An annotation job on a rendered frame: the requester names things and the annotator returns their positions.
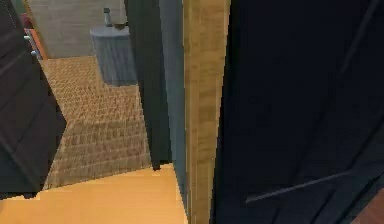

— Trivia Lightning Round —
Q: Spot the orange chest of drawers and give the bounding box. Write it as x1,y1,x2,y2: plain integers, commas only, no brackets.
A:
20,13,49,61

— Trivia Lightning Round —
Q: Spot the dark room door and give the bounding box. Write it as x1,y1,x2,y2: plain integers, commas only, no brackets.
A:
209,0,384,224

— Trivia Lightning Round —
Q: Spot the black door handle bar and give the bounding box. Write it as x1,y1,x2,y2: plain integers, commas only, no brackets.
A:
245,169,354,205

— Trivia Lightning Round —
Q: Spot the grey bottle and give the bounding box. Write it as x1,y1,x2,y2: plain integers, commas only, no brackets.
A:
103,7,114,28

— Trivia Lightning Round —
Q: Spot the dark wooden cabinet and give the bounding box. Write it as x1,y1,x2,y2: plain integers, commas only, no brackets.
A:
0,0,68,200

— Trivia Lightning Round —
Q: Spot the grey round covered table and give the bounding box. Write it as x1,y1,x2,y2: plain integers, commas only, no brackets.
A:
89,25,138,88

